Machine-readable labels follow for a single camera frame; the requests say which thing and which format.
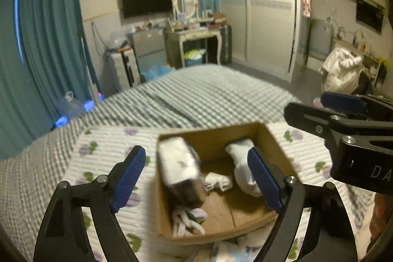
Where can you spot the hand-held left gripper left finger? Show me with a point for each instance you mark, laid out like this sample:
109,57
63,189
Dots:
129,179

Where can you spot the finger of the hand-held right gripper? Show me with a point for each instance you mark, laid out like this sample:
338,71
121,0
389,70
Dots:
310,119
344,103

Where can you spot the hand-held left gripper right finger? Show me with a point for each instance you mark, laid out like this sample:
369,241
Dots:
263,179

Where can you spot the plastic-wrapped white tissue pack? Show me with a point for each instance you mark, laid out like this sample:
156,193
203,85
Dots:
178,163

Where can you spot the cardboard box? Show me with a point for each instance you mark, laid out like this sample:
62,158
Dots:
221,209

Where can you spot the person's right forearm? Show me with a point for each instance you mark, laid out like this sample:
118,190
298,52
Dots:
379,219

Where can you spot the rolled white sock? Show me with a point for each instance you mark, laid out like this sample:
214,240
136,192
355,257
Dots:
241,166

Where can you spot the white jacket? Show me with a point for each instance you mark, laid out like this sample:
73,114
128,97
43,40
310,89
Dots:
342,71

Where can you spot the small white knotted sock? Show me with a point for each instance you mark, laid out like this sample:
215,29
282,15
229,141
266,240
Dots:
218,180

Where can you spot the floral quilted mat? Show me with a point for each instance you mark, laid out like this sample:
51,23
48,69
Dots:
101,139

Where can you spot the white cloth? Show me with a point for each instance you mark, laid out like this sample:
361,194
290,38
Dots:
254,239

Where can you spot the white green socks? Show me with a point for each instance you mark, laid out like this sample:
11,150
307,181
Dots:
184,222

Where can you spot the white and blue packet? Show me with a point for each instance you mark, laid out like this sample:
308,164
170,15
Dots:
227,252

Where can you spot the black range hood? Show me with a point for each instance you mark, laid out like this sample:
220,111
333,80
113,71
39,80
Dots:
370,15

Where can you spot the clear water jug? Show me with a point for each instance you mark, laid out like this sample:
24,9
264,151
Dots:
70,107

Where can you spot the checkered bed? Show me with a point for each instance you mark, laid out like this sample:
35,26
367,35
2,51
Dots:
199,90

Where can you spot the blue plastic bag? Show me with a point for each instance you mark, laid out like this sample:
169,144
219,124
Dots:
155,71

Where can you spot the white storage drawers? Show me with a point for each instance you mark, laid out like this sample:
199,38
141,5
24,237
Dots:
121,68

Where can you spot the dark suitcase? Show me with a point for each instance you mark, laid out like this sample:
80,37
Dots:
226,44

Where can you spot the white sliding-door wardrobe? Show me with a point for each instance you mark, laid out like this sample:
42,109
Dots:
264,13

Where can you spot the waste bin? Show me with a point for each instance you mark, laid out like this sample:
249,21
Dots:
194,58

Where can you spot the grey mini fridge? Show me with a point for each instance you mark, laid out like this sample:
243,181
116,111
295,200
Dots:
149,44

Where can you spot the clear plastic bag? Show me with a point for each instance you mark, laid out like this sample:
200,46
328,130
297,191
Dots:
116,39

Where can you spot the white dressing table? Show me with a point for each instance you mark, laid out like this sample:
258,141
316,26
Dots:
192,33

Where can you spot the wide teal curtain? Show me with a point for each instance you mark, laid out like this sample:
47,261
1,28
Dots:
46,35

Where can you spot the white oval vanity mirror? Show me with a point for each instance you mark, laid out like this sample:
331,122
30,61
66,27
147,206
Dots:
185,4

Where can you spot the black wall television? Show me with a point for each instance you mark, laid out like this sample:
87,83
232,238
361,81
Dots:
146,1

